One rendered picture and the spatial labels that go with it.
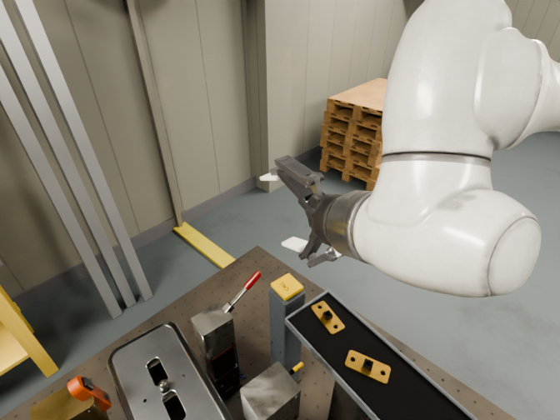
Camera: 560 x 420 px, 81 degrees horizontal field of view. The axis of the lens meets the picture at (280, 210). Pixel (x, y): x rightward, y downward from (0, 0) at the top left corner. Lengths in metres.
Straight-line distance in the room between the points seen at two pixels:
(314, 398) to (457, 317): 1.49
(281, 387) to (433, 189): 0.55
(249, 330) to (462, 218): 1.10
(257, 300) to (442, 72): 1.20
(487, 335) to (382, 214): 2.18
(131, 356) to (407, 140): 0.85
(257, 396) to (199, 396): 0.19
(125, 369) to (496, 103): 0.91
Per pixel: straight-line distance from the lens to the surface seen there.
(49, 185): 2.00
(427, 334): 2.33
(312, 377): 1.23
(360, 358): 0.74
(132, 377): 0.96
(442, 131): 0.33
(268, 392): 0.75
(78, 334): 2.47
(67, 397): 0.92
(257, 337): 1.30
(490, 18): 0.37
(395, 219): 0.33
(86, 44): 2.32
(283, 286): 0.84
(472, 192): 0.32
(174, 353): 0.96
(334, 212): 0.41
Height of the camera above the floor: 1.79
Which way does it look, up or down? 36 degrees down
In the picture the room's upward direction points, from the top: straight up
